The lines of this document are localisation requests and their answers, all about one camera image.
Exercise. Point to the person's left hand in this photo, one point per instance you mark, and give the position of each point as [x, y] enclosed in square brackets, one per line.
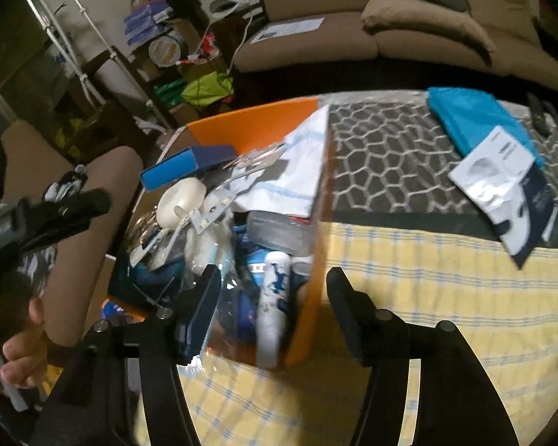
[16, 357]

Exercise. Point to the black speaker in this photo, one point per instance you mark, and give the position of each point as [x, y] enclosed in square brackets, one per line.
[183, 2]

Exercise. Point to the clear plastic bag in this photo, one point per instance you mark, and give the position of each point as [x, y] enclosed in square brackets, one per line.
[232, 269]

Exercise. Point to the white blue-striped cloth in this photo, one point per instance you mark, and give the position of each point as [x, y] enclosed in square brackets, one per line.
[297, 167]

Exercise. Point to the brown armchair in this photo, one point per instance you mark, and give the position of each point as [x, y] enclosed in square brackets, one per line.
[88, 223]

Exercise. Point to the white navy mask packet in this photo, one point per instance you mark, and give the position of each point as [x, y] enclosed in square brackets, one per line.
[502, 172]

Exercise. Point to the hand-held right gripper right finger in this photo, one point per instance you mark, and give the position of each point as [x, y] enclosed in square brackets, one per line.
[353, 320]

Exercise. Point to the black remote control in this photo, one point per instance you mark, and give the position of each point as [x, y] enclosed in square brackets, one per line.
[541, 114]

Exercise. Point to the white metal stand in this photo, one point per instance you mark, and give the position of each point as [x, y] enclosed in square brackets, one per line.
[81, 74]

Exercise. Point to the light blue zip pouch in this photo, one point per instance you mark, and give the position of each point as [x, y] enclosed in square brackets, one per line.
[153, 275]

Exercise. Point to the beige sofa cushion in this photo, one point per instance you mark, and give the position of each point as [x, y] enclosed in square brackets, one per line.
[423, 23]

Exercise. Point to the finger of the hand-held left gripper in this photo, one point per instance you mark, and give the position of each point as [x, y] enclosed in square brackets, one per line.
[65, 216]

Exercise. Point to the blue cola box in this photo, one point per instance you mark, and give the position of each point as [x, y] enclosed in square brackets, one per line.
[167, 176]

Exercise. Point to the printed paper sheet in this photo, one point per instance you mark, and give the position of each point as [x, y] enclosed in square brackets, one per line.
[288, 30]

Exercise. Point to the white tape roll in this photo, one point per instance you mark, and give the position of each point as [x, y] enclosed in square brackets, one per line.
[181, 204]

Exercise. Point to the dark green bag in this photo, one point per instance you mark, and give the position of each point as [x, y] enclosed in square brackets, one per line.
[169, 93]

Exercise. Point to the blue tissue packet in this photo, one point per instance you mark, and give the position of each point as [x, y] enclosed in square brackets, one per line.
[144, 24]
[144, 38]
[149, 10]

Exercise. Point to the round cookie tin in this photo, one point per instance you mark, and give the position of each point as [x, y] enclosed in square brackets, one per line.
[166, 51]

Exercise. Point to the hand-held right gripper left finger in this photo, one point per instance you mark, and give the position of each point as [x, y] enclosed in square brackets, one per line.
[200, 316]

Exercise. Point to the red and white packets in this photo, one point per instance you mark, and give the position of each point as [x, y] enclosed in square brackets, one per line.
[197, 51]

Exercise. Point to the yellow checked tablecloth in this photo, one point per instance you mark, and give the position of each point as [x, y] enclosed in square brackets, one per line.
[446, 311]

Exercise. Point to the black and white socks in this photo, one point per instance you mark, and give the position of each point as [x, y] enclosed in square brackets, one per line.
[65, 186]

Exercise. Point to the teal cloth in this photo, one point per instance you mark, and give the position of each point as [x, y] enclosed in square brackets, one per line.
[469, 116]

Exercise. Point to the white blue-printed bottle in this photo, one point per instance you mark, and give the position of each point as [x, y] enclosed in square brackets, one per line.
[272, 297]

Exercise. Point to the white dome device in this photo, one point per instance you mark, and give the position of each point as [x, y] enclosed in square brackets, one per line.
[228, 5]

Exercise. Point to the grey zip case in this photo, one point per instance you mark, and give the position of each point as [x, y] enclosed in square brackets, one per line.
[279, 232]

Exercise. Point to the bright green bag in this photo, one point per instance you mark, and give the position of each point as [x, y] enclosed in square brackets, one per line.
[209, 89]

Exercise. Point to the brown sofa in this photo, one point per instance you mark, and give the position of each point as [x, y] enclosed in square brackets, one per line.
[307, 51]

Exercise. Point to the orange-lined cardboard box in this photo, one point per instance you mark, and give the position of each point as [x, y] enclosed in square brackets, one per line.
[242, 121]

